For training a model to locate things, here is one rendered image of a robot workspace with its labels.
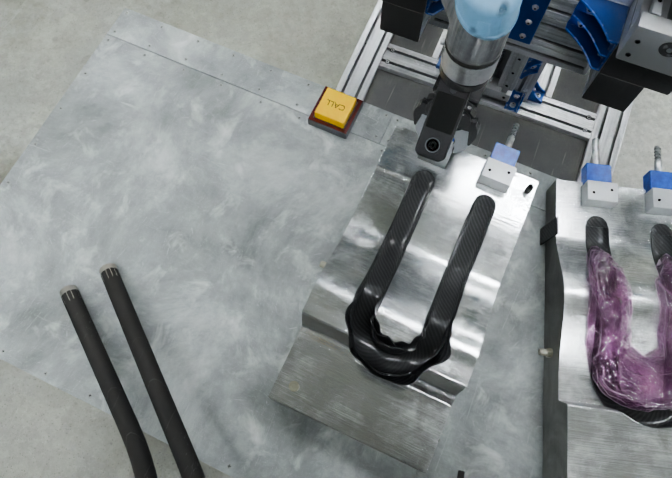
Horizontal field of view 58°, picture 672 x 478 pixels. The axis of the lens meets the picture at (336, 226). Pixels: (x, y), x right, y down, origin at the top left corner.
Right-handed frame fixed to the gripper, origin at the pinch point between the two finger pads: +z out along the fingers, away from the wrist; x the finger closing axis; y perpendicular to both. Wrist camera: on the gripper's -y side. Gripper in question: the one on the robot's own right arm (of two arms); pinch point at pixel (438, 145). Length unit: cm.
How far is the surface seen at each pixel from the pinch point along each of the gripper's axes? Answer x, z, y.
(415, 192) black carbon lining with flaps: 0.3, 3.0, -8.2
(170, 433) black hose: 18, 1, -58
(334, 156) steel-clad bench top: 17.2, 11.2, -4.1
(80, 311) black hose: 43, 8, -49
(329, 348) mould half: 2.7, 5.0, -37.5
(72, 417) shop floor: 68, 91, -75
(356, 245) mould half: 5.4, 1.7, -21.3
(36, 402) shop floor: 79, 91, -76
